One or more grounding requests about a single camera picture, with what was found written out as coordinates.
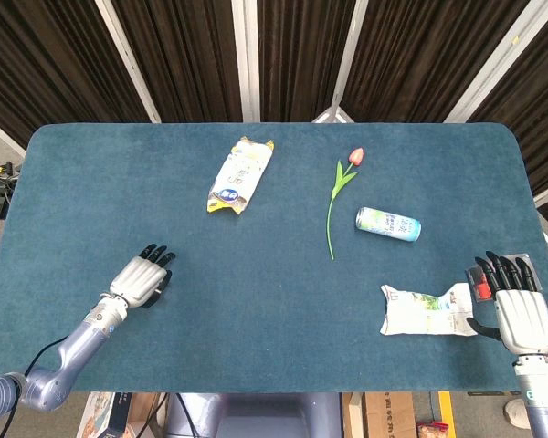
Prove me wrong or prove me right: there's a white crumpled snack bag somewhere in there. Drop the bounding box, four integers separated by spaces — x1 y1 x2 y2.
379 282 480 339

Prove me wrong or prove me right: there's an artificial pink tulip flower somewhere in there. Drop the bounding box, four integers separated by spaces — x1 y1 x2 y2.
324 147 365 262

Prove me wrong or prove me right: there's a brown cardboard box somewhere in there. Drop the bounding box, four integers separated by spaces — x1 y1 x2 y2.
342 391 417 438

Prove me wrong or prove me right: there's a biscuit packet white yellow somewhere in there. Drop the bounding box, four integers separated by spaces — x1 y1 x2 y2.
205 135 276 216

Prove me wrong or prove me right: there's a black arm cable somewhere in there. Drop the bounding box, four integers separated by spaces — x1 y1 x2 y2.
0 336 70 438

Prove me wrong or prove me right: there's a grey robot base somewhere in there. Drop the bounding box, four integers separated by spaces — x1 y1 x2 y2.
165 391 342 438

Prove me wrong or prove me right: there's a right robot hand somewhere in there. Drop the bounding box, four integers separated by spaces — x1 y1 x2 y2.
466 250 548 357

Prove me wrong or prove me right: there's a blue felt table cover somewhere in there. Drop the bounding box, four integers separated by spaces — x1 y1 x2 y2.
0 121 548 394

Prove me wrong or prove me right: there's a colourful printed box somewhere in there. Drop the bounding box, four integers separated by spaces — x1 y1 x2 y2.
75 391 133 438

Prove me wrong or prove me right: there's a white green drink can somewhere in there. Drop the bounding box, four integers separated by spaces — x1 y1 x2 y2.
354 206 423 244

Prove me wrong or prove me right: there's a red black small packet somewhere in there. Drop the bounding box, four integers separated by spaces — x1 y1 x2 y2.
465 252 543 303

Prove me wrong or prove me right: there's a white frame post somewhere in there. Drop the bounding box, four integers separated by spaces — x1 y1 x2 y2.
231 0 262 123
311 0 371 124
94 0 162 124
444 0 548 124

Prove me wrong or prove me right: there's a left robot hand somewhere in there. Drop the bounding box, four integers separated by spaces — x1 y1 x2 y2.
109 244 177 310

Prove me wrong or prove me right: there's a yellow floor tape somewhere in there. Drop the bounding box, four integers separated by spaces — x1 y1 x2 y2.
437 391 454 426

